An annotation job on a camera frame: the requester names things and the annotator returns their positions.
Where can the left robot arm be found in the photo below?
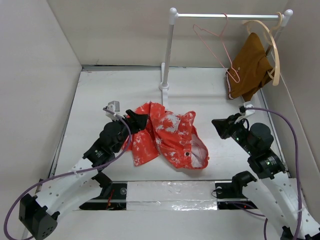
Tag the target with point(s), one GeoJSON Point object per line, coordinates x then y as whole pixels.
{"type": "Point", "coordinates": [41, 213]}

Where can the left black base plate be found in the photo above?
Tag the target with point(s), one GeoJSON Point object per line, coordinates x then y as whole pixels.
{"type": "Point", "coordinates": [112, 198]}

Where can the orange white tie-dye trousers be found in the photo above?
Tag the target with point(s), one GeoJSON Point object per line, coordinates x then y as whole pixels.
{"type": "Point", "coordinates": [171, 135]}

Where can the white clothes rack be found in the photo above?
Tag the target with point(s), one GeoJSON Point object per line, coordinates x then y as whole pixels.
{"type": "Point", "coordinates": [268, 20]}

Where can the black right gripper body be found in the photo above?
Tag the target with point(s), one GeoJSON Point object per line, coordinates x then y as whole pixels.
{"type": "Point", "coordinates": [237, 131]}

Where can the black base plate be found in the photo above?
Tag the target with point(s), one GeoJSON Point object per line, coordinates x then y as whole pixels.
{"type": "Point", "coordinates": [228, 199]}
{"type": "Point", "coordinates": [112, 198]}

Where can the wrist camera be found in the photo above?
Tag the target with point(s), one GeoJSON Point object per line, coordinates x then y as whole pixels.
{"type": "Point", "coordinates": [246, 109]}
{"type": "Point", "coordinates": [112, 110]}

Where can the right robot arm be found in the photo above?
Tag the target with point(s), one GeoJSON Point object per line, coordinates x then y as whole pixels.
{"type": "Point", "coordinates": [268, 186]}

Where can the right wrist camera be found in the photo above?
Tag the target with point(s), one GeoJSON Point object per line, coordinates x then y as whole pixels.
{"type": "Point", "coordinates": [246, 109]}

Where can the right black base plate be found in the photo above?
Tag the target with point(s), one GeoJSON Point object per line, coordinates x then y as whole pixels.
{"type": "Point", "coordinates": [228, 199]}

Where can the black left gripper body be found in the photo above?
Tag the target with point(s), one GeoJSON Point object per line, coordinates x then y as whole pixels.
{"type": "Point", "coordinates": [128, 123]}

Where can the brown shorts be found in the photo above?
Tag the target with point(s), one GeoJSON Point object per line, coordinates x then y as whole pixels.
{"type": "Point", "coordinates": [250, 70]}

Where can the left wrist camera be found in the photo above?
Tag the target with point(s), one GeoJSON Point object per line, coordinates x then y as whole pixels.
{"type": "Point", "coordinates": [112, 110]}

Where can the beige plastic hanger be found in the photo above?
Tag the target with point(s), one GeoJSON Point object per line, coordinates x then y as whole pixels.
{"type": "Point", "coordinates": [275, 73]}

